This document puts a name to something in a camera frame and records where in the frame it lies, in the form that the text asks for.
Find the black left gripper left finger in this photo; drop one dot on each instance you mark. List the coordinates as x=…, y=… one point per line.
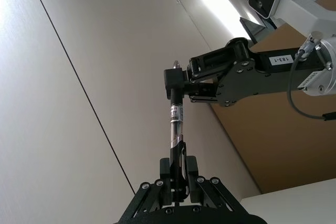
x=165, y=171

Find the black and clear pen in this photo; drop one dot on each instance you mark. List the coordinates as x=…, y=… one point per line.
x=175, y=129

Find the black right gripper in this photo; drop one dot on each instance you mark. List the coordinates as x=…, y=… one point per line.
x=252, y=82

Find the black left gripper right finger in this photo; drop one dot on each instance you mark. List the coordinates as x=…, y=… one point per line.
x=193, y=174

